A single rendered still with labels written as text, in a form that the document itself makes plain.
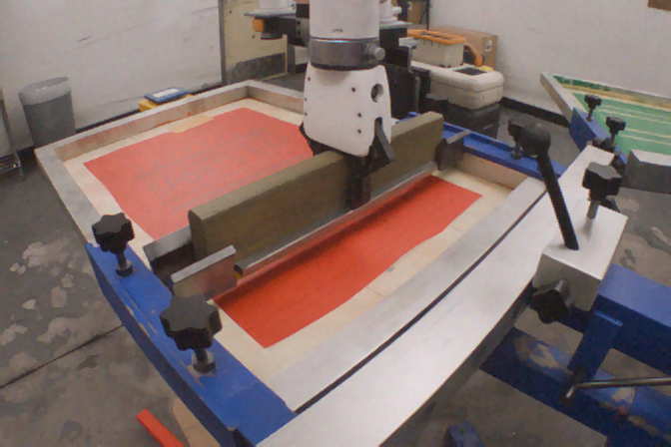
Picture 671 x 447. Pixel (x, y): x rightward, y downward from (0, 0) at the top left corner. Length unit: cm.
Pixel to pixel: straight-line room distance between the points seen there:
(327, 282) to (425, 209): 20
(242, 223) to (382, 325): 17
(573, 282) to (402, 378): 16
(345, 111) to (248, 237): 17
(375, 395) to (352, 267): 26
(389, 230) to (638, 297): 33
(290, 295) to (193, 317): 19
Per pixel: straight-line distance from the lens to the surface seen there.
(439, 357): 31
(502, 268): 40
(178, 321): 31
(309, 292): 48
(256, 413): 32
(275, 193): 46
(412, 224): 60
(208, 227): 42
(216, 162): 79
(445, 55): 171
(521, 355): 50
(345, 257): 53
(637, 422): 49
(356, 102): 47
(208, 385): 35
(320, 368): 36
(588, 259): 37
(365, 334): 39
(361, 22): 47
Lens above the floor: 127
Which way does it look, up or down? 29 degrees down
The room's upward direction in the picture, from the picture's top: straight up
